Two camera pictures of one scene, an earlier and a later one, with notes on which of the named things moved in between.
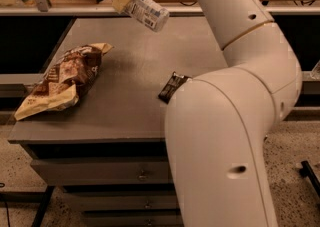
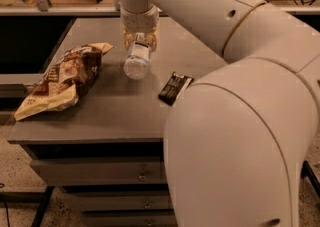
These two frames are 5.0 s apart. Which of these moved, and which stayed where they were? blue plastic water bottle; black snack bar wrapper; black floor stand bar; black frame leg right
Moved: blue plastic water bottle
Stayed: black floor stand bar; black frame leg right; black snack bar wrapper
